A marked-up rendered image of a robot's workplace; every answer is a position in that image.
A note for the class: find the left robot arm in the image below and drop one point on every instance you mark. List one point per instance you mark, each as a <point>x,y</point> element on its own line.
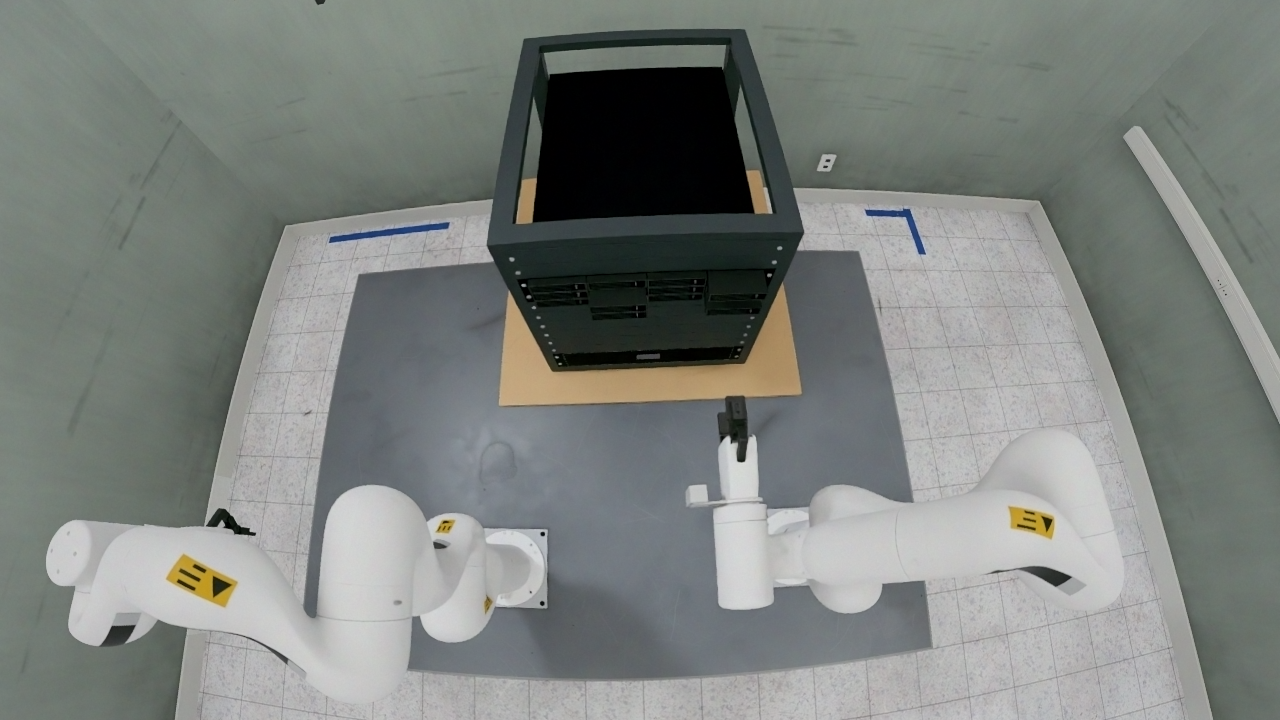
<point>356,650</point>

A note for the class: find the tan flat wooden board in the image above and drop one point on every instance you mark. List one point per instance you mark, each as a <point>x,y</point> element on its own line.
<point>770,371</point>

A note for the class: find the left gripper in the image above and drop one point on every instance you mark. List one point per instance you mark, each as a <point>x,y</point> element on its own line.
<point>231,527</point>

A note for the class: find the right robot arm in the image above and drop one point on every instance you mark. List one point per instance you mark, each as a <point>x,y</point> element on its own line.
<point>972,534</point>

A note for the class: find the dark grey metal rack frame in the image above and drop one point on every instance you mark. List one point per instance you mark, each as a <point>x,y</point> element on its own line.
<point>632,148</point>

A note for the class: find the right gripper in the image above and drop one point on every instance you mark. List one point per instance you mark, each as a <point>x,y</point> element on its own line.
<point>738,470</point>

